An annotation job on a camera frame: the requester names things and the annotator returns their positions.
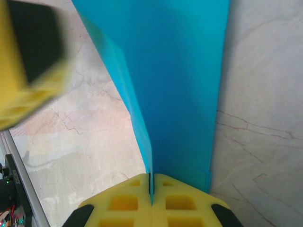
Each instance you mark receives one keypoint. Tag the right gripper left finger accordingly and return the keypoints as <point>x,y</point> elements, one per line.
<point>99,212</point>

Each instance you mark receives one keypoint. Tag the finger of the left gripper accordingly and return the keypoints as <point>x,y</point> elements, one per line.
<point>35,47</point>

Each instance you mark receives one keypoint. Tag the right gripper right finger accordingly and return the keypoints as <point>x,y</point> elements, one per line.
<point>203,212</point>

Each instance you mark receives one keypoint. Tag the blue paper sheet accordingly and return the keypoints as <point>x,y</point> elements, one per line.
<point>177,94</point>

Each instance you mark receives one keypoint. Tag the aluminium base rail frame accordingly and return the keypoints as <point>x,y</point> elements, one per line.
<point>30,186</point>

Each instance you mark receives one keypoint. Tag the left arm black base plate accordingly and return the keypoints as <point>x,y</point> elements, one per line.
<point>16,175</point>

